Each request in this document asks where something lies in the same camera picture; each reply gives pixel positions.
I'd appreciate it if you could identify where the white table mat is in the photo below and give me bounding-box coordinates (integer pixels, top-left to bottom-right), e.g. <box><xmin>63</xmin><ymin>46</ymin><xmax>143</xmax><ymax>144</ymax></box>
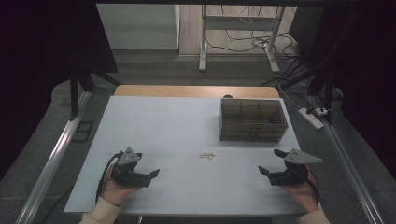
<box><xmin>64</xmin><ymin>95</ymin><xmax>316</xmax><ymax>217</ymax></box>

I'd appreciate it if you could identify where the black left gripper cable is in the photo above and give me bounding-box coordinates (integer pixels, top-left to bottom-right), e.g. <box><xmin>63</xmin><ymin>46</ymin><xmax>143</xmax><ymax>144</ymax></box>
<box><xmin>95</xmin><ymin>150</ymin><xmax>125</xmax><ymax>204</ymax></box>

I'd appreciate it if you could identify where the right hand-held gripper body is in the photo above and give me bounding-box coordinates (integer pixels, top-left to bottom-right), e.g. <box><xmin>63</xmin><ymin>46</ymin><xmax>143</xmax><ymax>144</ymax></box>
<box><xmin>266</xmin><ymin>147</ymin><xmax>324</xmax><ymax>187</ymax></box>

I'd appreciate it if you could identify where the white cabinet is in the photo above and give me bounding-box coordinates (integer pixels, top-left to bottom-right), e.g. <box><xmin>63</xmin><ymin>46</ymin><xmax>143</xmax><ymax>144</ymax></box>
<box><xmin>95</xmin><ymin>3</ymin><xmax>181</xmax><ymax>51</ymax></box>

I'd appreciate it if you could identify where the gold pearl brooch pin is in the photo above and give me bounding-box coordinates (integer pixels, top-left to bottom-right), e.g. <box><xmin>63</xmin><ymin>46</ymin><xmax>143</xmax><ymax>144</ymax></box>
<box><xmin>199</xmin><ymin>151</ymin><xmax>217</xmax><ymax>161</ymax></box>

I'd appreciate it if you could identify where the black overhead frame bar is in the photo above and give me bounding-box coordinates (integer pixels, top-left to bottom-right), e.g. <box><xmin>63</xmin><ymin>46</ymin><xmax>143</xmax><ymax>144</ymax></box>
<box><xmin>93</xmin><ymin>0</ymin><xmax>363</xmax><ymax>7</ymax></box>

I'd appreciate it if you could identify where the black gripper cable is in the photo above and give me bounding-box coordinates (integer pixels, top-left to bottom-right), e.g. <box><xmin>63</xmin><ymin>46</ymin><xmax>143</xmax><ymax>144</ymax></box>
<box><xmin>95</xmin><ymin>150</ymin><xmax>125</xmax><ymax>204</ymax></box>
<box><xmin>305</xmin><ymin>168</ymin><xmax>321</xmax><ymax>206</ymax></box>

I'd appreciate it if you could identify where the black floor frame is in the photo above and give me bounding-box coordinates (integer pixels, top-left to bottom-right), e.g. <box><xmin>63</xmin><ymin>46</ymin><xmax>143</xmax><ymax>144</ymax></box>
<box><xmin>71</xmin><ymin>120</ymin><xmax>95</xmax><ymax>144</ymax></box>

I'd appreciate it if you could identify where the person's right hand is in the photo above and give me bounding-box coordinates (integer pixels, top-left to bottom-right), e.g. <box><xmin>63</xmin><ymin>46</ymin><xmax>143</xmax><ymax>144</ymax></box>
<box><xmin>279</xmin><ymin>166</ymin><xmax>320</xmax><ymax>215</ymax></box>

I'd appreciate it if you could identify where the white power strip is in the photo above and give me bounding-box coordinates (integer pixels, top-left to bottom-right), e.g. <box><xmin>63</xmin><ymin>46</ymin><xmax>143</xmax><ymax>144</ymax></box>
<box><xmin>297</xmin><ymin>106</ymin><xmax>325</xmax><ymax>131</ymax></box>

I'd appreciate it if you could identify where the white metal desk frame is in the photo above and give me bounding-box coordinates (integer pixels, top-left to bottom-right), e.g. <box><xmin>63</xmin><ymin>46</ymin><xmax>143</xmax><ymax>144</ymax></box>
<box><xmin>198</xmin><ymin>4</ymin><xmax>286</xmax><ymax>75</ymax></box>

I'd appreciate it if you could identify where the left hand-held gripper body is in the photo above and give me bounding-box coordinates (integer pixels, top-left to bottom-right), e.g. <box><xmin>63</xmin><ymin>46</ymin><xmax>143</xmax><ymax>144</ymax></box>
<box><xmin>110</xmin><ymin>147</ymin><xmax>152</xmax><ymax>189</ymax></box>

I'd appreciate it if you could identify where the black curtain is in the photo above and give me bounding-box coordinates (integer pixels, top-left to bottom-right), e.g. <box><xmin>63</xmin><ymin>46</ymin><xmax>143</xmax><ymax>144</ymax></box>
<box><xmin>289</xmin><ymin>0</ymin><xmax>396</xmax><ymax>181</ymax></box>
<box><xmin>0</xmin><ymin>0</ymin><xmax>120</xmax><ymax>182</ymax></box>

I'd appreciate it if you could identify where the aluminium rail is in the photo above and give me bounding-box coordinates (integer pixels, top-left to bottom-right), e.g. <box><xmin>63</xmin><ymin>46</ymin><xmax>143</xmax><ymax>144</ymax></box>
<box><xmin>14</xmin><ymin>90</ymin><xmax>93</xmax><ymax>224</ymax></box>
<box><xmin>310</xmin><ymin>94</ymin><xmax>387</xmax><ymax>224</ymax></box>

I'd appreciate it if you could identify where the tangle of black floor cables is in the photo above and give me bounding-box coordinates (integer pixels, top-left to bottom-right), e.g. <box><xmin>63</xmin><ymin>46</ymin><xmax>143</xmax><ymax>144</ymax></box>
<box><xmin>205</xmin><ymin>4</ymin><xmax>312</xmax><ymax>89</ymax></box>

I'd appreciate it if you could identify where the smoked transparent drawer box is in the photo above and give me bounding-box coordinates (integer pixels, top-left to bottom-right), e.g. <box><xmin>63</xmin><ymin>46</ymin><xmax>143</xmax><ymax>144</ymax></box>
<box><xmin>218</xmin><ymin>97</ymin><xmax>290</xmax><ymax>144</ymax></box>

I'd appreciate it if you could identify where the person's left hand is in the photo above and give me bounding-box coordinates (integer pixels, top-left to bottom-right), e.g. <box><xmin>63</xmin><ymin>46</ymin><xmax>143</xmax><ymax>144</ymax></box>
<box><xmin>99</xmin><ymin>163</ymin><xmax>142</xmax><ymax>207</ymax></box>

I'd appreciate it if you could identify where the wooden table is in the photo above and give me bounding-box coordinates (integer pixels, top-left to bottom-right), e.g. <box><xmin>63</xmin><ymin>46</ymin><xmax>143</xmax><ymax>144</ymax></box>
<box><xmin>113</xmin><ymin>84</ymin><xmax>281</xmax><ymax>100</ymax></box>

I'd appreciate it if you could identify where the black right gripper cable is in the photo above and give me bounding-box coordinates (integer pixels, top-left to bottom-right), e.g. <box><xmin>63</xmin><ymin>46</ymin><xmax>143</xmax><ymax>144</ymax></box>
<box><xmin>305</xmin><ymin>168</ymin><xmax>321</xmax><ymax>206</ymax></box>

